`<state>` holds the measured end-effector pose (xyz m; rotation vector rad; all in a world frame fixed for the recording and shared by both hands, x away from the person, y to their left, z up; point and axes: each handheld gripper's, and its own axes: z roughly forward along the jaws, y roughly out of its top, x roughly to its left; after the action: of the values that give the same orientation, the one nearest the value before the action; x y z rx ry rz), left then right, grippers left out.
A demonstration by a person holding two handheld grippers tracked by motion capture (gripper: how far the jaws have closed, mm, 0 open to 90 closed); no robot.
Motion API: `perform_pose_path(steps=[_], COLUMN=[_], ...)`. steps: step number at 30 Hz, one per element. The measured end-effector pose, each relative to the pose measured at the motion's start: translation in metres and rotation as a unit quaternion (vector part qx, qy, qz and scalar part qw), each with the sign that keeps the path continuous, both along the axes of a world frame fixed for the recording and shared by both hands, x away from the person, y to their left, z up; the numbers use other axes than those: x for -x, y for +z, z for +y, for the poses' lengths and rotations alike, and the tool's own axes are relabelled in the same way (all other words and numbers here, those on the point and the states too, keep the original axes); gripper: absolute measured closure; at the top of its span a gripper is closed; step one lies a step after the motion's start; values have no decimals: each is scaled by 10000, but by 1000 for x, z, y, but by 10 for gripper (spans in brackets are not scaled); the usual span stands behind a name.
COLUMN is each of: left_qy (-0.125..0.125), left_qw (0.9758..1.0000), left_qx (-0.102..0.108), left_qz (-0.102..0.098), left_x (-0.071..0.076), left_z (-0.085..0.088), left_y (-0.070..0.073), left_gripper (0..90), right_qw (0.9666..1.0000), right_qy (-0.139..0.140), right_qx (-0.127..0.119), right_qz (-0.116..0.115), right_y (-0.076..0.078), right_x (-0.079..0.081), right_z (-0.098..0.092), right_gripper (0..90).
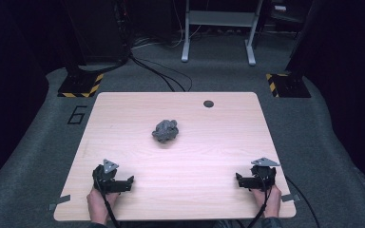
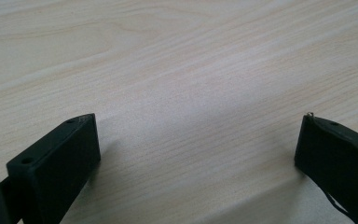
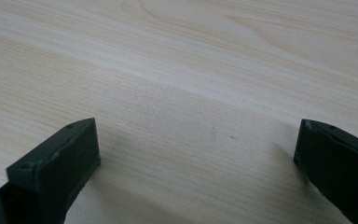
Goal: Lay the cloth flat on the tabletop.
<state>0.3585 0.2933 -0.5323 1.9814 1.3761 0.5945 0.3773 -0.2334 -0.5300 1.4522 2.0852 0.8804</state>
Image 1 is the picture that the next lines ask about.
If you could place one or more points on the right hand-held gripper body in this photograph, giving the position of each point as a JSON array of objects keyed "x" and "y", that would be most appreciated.
[{"x": 264, "y": 175}]

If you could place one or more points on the grey tape strip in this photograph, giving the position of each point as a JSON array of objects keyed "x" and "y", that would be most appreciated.
[
  {"x": 290, "y": 198},
  {"x": 59, "y": 202}
]

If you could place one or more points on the person's left hand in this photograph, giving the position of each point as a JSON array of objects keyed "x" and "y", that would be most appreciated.
[{"x": 97, "y": 205}]

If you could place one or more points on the black stand base striped tape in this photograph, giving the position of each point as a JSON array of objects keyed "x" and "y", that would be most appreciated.
[
  {"x": 290, "y": 85},
  {"x": 80, "y": 85}
]

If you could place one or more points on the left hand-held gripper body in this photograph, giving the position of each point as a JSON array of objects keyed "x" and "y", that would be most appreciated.
[{"x": 105, "y": 177}]

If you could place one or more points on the grey towel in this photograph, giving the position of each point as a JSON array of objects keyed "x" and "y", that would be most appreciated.
[{"x": 165, "y": 130}]

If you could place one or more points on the white metal desk frame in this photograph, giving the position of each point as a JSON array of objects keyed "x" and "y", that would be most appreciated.
[{"x": 220, "y": 18}]

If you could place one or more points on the person's right hand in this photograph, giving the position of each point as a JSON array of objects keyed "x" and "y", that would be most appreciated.
[{"x": 271, "y": 202}]

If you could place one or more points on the black equipment cabinet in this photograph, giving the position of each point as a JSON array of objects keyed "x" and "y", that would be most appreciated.
[{"x": 98, "y": 31}]

